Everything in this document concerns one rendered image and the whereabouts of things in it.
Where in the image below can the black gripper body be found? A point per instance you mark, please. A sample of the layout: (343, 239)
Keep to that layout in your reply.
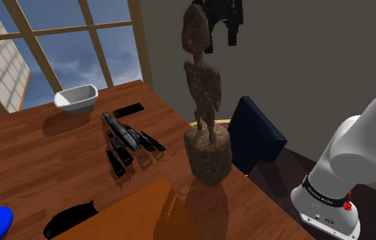
(224, 9)

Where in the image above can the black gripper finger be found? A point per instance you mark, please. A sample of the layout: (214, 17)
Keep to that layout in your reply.
(233, 36)
(209, 44)

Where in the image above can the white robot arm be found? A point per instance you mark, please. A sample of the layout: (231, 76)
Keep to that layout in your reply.
(357, 153)

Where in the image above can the brown carved figure statue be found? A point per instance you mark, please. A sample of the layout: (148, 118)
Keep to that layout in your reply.
(204, 83)

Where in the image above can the black flat phone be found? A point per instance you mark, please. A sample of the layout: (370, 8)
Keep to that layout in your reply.
(128, 110)

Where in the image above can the grey black toy spaceship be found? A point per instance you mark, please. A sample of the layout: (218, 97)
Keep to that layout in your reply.
(124, 134)

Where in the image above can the white bowl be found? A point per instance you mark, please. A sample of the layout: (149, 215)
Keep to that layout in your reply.
(74, 98)

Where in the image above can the orange flat box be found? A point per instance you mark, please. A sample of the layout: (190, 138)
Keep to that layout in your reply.
(124, 216)

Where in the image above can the brown wooden table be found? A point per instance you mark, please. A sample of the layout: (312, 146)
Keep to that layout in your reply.
(41, 159)

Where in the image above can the black rounded object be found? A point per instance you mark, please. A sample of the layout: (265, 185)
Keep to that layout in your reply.
(66, 217)

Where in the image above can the dark robot stand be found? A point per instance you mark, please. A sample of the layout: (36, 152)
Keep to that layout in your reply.
(375, 212)

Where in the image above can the wooden frame window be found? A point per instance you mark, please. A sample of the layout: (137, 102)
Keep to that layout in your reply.
(74, 50)

